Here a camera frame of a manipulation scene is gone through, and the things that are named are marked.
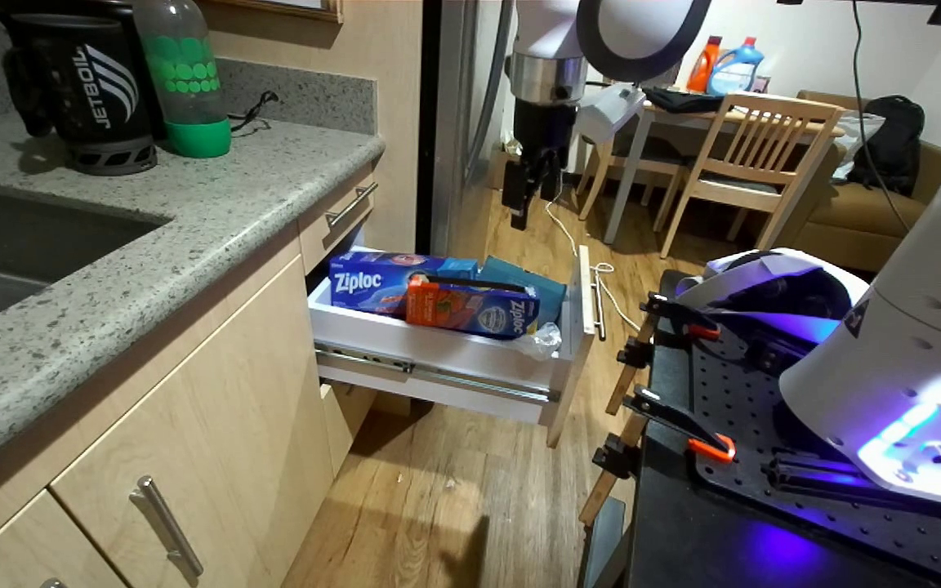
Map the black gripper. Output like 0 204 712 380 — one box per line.
499 99 580 234

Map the orange-ended Ziploc box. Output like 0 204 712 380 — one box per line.
401 272 544 342

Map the blue Ziploc bag box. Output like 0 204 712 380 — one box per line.
326 247 455 322

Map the white open drawer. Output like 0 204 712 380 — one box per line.
303 240 600 451

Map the small closed wood drawer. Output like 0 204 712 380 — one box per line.
293 169 381 277

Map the light wood base cabinet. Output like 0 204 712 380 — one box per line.
0 159 384 588

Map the stainless steel refrigerator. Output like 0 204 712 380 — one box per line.
416 0 519 261

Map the teal Lifegogo box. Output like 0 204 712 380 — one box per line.
477 256 571 326

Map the white-legged dining table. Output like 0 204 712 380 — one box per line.
600 88 889 244

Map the plain wooden chair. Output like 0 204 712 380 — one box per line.
574 105 683 228

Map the white plastic bag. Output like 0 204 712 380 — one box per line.
527 314 568 353

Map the black cloth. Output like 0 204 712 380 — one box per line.
645 80 729 118

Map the black orange bar clamp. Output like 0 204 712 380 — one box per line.
615 286 729 374
588 386 743 485

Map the orange detergent bottle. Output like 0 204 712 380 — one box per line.
685 33 729 99

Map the slat-back wooden chair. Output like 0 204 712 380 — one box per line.
656 90 847 261

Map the clear blue detergent bottle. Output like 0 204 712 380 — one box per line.
706 33 769 100

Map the tan sofa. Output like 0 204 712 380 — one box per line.
794 90 941 277

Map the black bag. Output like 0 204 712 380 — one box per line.
847 90 929 200

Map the green soda bottle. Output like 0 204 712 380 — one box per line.
124 0 237 162

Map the black perforated robot cart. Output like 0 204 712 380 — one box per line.
623 272 941 588

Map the black Jetboil cooking cup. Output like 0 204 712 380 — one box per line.
0 0 164 180

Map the steel kitchen sink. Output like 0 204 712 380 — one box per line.
0 176 175 342

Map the white floor cable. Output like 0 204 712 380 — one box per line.
543 195 646 337

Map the steel open drawer handle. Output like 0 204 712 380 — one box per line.
588 257 610 342

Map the steel small drawer handle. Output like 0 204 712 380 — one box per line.
321 180 381 232

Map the black power cord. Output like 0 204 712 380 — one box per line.
228 86 283 138

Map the black hanging cable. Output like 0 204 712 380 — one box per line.
847 0 889 209

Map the steel cabinet door handle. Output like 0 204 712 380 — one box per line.
128 470 208 588

